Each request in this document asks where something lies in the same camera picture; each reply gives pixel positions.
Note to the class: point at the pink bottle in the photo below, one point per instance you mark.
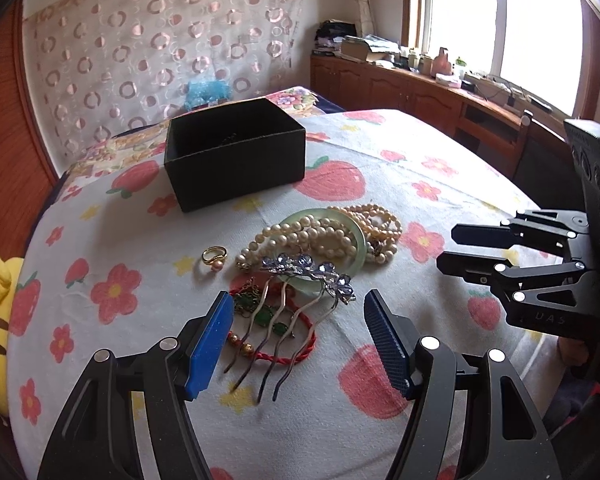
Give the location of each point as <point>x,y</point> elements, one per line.
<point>442,62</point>

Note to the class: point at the beige window curtain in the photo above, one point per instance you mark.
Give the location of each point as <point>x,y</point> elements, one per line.
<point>362,0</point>

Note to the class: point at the wooden slatted wardrobe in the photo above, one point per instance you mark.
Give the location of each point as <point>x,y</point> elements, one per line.
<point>10,160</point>

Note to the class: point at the blue flower hair comb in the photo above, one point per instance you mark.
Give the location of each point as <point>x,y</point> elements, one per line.
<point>300,266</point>

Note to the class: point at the wooden window cabinet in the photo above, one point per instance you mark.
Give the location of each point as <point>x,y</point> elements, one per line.
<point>380,90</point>

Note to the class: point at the pale green jade bangle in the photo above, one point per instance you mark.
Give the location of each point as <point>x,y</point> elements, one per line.
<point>361,252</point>

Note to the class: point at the stack of books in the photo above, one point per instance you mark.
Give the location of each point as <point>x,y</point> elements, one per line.
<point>360,50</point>

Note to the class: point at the circle pattern sheer curtain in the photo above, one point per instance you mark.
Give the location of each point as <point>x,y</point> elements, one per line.
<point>130,35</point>

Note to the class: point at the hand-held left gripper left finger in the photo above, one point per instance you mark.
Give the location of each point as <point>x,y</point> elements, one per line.
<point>210,347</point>

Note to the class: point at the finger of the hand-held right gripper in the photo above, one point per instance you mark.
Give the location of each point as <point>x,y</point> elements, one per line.
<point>465,266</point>
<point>480,235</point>

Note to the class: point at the white tissue box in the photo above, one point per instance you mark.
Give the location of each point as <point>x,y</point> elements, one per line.
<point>447,81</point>

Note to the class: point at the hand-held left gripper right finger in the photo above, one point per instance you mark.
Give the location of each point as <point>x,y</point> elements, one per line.
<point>390,347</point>

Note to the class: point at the dark clothing pile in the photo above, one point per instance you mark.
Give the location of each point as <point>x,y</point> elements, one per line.
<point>332,32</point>

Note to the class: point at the strawberry print blanket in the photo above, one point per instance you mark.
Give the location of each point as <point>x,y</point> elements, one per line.
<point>130,240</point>

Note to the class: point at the black cardboard box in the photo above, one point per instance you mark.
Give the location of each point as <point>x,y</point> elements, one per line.
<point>230,175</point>

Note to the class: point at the navy bedsheet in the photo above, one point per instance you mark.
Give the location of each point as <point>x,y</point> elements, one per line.
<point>332,106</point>

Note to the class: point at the dark chair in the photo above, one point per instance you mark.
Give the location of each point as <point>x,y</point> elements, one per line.
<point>545,165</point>

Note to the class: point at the wooden frame window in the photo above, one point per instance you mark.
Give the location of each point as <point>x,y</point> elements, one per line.
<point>530,20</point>

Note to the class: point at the blue plastic bag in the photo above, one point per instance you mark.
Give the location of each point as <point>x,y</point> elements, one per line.
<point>205,92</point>

